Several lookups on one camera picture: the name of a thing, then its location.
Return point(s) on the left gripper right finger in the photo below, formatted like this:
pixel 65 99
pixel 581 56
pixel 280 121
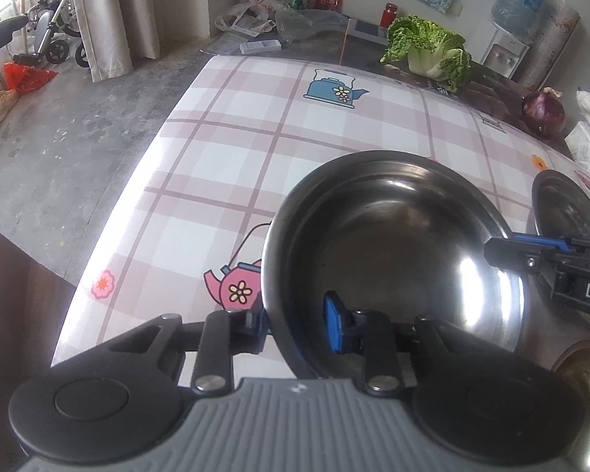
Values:
pixel 468 395

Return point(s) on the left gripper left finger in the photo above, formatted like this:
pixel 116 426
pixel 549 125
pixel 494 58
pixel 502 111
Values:
pixel 130 393

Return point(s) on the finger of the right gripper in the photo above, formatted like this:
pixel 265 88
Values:
pixel 533 255

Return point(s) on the large steel plate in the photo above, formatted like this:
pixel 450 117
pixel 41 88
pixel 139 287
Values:
pixel 389 231

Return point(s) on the red onion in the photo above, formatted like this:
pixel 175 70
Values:
pixel 544 113

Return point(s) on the plaid teapot tablecloth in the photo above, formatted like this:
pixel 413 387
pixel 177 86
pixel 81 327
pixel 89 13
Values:
pixel 274 182

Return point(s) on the white water dispenser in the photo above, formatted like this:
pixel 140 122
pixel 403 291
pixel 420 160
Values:
pixel 498 49

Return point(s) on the green napa cabbage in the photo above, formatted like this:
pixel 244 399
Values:
pixel 430 50

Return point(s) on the rolled patterned mat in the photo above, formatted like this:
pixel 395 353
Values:
pixel 548 44

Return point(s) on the blue water jug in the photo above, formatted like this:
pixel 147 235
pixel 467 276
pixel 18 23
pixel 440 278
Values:
pixel 518 17

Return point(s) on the red lidded jar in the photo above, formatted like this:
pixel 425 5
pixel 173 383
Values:
pixel 388 15

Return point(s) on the clear plastic bag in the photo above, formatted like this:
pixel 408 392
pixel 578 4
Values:
pixel 296 26

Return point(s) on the red plastic bag on floor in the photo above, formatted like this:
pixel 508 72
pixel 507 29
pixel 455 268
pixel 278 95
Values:
pixel 26 79

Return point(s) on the white remote box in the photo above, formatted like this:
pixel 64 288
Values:
pixel 260 47

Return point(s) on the white plastic bag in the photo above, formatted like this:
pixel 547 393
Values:
pixel 249 17

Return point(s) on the wheelchair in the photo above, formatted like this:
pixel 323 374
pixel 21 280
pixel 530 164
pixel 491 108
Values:
pixel 50 21

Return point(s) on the beige curtain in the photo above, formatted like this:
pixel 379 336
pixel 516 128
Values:
pixel 115 33

